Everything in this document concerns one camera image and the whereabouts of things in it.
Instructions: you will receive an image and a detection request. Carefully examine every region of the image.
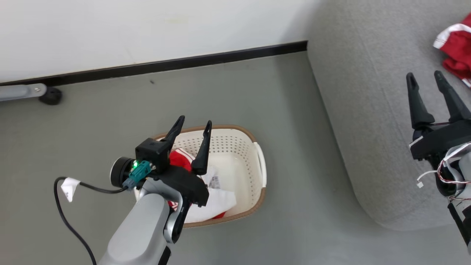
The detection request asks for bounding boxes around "white and red garment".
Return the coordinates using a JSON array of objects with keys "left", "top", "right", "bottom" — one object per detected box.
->
[{"left": 167, "top": 148, "right": 237, "bottom": 224}]

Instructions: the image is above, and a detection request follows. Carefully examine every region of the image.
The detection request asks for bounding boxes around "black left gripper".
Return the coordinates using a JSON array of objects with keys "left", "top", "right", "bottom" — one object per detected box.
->
[{"left": 147, "top": 115, "right": 213, "bottom": 222}]

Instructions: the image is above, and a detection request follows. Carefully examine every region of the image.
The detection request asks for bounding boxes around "white and red wire bundle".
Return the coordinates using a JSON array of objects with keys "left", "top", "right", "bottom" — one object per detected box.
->
[{"left": 417, "top": 143, "right": 471, "bottom": 202}]

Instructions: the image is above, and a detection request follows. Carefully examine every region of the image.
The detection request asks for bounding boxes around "red garment with white stripe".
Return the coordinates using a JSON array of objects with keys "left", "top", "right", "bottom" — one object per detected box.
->
[{"left": 433, "top": 13, "right": 471, "bottom": 88}]

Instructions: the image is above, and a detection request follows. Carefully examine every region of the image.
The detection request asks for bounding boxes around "black baseboard strip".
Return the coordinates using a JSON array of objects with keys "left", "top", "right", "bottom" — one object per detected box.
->
[{"left": 0, "top": 40, "right": 308, "bottom": 87}]

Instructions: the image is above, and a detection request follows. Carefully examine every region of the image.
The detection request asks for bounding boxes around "white cable tag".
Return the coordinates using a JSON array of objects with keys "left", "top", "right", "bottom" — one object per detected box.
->
[{"left": 60, "top": 177, "right": 81, "bottom": 202}]

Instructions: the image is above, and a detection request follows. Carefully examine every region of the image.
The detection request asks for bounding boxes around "cream perforated laundry basket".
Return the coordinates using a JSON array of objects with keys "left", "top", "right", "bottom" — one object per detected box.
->
[{"left": 134, "top": 124, "right": 267, "bottom": 228}]

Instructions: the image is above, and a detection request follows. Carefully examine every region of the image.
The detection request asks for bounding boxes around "grey metal bar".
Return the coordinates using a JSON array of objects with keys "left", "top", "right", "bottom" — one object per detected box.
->
[{"left": 0, "top": 84, "right": 48, "bottom": 103}]

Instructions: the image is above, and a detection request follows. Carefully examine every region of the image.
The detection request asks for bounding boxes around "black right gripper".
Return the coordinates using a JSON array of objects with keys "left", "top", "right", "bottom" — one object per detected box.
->
[{"left": 406, "top": 70, "right": 471, "bottom": 163}]

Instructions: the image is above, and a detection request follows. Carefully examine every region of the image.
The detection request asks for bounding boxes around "black camera cable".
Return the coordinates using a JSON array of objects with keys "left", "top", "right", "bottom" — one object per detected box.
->
[{"left": 54, "top": 177, "right": 128, "bottom": 265}]

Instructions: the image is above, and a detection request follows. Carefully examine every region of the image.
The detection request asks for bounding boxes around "black round foot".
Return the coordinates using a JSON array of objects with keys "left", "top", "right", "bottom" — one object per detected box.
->
[{"left": 39, "top": 87, "right": 63, "bottom": 106}]

